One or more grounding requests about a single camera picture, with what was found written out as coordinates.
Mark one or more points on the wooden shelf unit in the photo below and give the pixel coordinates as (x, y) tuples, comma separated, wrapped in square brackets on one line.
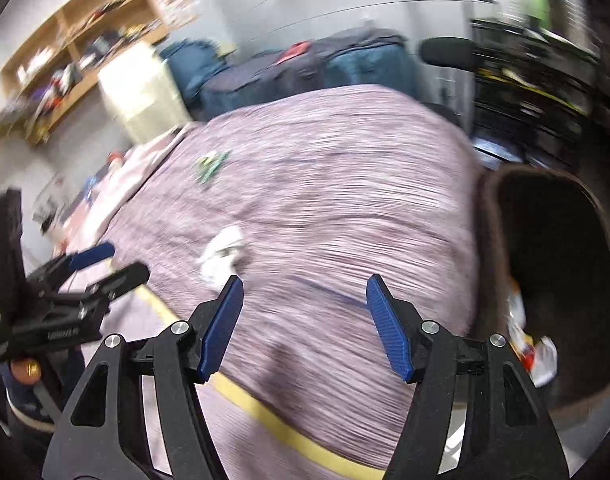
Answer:
[(80, 5)]

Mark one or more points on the blue covered massage bed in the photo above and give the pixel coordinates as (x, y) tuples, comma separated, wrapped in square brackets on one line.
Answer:
[(310, 75)]

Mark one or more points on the green wrapper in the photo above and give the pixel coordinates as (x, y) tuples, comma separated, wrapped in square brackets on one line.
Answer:
[(211, 165)]

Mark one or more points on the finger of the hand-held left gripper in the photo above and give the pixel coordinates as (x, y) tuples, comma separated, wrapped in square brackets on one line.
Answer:
[(125, 277), (92, 254)]

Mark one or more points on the purple striped blanket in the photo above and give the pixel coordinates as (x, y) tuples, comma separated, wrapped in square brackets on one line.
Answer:
[(335, 185)]

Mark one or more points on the wall poster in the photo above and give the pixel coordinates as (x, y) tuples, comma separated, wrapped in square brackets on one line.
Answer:
[(175, 5)]

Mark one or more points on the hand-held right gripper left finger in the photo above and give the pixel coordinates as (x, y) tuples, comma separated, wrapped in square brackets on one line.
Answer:
[(222, 330)]

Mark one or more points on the red cloth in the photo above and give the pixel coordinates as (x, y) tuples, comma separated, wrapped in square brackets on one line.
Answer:
[(292, 54)]

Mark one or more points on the brown trash bin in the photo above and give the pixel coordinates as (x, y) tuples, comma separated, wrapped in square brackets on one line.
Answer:
[(550, 240)]

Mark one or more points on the pink sheet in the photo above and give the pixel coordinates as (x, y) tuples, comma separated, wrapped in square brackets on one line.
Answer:
[(135, 175)]

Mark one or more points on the black stool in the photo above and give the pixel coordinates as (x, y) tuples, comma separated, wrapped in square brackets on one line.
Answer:
[(447, 52)]

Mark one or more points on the crumpled white tissue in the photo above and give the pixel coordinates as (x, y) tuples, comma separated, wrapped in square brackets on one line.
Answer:
[(222, 257)]

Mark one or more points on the orange capped jar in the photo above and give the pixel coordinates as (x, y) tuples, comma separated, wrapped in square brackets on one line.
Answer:
[(116, 160)]

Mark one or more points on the white red wrappers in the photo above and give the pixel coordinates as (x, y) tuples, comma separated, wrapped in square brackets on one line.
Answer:
[(535, 355)]

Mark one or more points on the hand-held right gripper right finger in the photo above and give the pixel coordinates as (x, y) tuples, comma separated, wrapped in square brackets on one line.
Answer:
[(390, 330)]

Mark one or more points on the person's left hand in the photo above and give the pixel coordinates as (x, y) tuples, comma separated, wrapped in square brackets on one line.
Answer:
[(27, 371)]

